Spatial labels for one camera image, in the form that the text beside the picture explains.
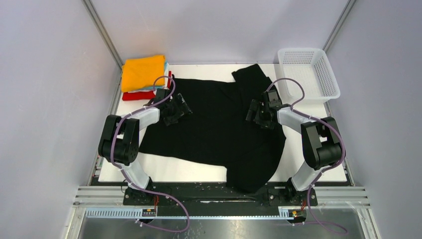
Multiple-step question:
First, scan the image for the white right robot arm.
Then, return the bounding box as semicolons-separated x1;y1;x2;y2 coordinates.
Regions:
246;90;345;205

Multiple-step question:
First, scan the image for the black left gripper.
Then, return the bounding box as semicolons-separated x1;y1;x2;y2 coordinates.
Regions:
164;94;191;126

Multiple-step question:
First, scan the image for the white plastic basket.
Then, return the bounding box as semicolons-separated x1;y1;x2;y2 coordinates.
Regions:
277;48;340;104

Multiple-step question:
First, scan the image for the orange folded t-shirt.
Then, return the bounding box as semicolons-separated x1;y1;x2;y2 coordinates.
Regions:
121;55;166;93

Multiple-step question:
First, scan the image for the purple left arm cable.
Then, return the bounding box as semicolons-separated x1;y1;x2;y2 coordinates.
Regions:
109;76;191;234

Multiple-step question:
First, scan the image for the black t-shirt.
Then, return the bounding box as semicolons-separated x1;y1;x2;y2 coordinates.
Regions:
139;64;286;193

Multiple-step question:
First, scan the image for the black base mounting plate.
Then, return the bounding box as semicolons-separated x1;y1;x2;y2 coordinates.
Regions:
123;182;318;207

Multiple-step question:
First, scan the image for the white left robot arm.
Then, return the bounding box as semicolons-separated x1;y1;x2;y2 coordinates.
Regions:
98;89;192;205

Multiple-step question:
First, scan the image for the white folded t-shirt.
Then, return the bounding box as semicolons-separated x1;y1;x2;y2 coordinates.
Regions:
128;62;170;94

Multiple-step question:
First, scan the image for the slotted cable duct rail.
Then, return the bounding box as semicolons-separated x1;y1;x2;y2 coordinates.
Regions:
86;207;298;221

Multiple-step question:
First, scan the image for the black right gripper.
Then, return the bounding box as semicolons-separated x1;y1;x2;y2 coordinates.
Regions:
245;99;275;130

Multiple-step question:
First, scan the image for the red folded t-shirt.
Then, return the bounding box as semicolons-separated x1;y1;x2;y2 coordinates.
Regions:
121;70;164;101

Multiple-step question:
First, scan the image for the light blue folded t-shirt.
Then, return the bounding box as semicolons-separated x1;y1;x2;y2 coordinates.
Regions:
139;62;169;91

